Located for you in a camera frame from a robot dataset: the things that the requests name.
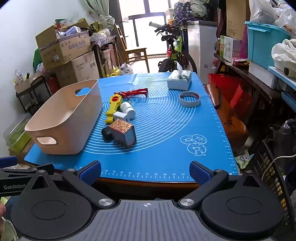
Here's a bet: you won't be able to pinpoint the black metal cart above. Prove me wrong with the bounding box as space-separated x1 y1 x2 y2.
15 75 53 114

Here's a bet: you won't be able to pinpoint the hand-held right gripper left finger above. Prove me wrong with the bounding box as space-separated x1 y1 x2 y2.
23 160 116 208

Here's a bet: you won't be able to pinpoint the red action figure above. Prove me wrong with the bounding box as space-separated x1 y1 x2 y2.
114 88 149 99

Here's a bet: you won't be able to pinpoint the pale green curtain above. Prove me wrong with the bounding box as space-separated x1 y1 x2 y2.
84 0 116 32

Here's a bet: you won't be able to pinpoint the white charger plug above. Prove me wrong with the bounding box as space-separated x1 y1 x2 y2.
113 111 129 122

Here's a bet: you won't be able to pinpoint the black round puck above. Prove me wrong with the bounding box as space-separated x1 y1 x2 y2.
101 127 114 141

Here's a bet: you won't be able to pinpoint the black plastic crate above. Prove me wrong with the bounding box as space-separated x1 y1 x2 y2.
248 138 295 224

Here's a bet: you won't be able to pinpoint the white chest freezer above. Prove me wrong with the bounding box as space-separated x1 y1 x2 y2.
186 20 219 85

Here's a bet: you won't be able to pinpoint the wooden chair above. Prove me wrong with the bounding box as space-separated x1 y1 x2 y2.
115 23 150 73

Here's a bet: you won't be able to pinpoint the crumpled plastic bag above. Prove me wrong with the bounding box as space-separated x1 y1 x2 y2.
119 62 134 75

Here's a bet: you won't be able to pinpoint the black green bicycle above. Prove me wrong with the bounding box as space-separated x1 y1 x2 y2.
149 20 197 74

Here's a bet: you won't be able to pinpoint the red gold patterned box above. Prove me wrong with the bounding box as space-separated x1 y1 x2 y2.
108 119 137 148

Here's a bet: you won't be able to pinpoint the green white carton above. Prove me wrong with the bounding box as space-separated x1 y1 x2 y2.
219 35 234 62

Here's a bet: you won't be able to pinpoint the dark wooden shelf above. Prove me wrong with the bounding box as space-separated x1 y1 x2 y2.
214 53 286 109

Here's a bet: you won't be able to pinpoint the yellow toy gun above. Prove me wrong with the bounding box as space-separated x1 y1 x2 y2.
105 95 124 124

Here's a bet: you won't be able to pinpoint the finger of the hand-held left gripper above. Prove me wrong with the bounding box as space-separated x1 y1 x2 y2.
0 156 18 168
0 163 55 179

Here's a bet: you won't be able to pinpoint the blue silicone baking mat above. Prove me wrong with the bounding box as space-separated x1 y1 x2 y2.
24 72 239 182

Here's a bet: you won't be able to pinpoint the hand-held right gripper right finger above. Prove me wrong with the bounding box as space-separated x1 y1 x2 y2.
177 161 269 208

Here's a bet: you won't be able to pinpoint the dark plastic bag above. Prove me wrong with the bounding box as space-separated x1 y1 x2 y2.
270 119 296 172

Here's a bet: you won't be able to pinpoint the red paper bag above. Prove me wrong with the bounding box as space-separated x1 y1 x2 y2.
207 73 253 116

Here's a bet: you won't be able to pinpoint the green container clear lid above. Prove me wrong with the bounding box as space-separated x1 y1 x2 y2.
3 113 32 153

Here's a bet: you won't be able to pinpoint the teal plastic storage bin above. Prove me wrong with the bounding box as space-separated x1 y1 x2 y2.
244 21 292 70

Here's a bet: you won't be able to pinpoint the white pill bottle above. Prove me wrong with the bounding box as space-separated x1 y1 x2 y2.
120 102 136 118

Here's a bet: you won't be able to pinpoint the small snack packet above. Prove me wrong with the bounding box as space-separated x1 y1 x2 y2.
234 154 250 169

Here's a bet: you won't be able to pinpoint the grey tape roll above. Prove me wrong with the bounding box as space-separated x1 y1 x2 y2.
179 91 201 108

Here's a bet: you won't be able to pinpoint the white tissue box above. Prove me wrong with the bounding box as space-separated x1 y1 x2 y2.
167 62 192 91

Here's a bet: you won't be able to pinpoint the white cloth bundle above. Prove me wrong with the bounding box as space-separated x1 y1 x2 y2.
271 39 296 80

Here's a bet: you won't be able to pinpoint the large taped cardboard box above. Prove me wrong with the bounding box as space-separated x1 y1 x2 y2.
55 51 100 88

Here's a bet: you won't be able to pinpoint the cluttered wooden side table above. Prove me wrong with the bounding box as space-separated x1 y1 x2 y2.
90 35 118 79

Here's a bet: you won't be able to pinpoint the cardboard box of bottles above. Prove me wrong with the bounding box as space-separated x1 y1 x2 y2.
14 69 45 93

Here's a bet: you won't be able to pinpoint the beige plastic basket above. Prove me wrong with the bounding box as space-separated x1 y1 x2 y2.
24 79 103 155

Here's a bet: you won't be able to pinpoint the open taped cardboard box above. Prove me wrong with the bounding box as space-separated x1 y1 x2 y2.
35 19 91 70

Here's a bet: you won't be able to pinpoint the yellow plastic jug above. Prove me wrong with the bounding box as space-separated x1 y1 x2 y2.
106 67 121 78

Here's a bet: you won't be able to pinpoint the orange paper bag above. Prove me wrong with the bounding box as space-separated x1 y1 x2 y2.
205 83 249 152

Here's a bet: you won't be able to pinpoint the pile of clothes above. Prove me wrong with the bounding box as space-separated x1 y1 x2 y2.
173 0 220 23

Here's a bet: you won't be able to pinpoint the tall brown cardboard box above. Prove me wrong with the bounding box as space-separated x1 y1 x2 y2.
225 0 251 40

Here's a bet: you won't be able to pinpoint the white plastic bags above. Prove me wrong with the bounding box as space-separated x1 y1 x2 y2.
248 0 296 36

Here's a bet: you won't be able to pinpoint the white cable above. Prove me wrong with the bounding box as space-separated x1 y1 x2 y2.
263 154 296 179

